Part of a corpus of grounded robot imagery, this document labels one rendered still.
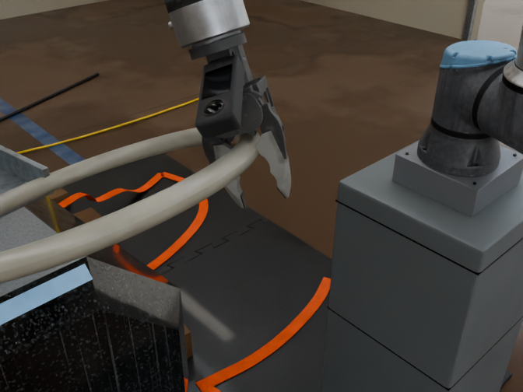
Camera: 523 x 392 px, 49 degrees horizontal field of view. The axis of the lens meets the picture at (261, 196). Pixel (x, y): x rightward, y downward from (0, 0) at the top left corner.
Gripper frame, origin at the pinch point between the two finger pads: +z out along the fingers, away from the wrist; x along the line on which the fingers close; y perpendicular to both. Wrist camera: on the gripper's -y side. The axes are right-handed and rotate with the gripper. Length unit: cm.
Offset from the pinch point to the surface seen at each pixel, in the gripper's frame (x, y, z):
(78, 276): 53, 32, 18
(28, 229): 68, 42, 8
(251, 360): 50, 97, 88
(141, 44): 191, 441, -30
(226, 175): 0.4, -9.3, -6.1
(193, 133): 13.3, 19.5, -7.0
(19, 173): 47, 19, -8
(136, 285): 49, 44, 28
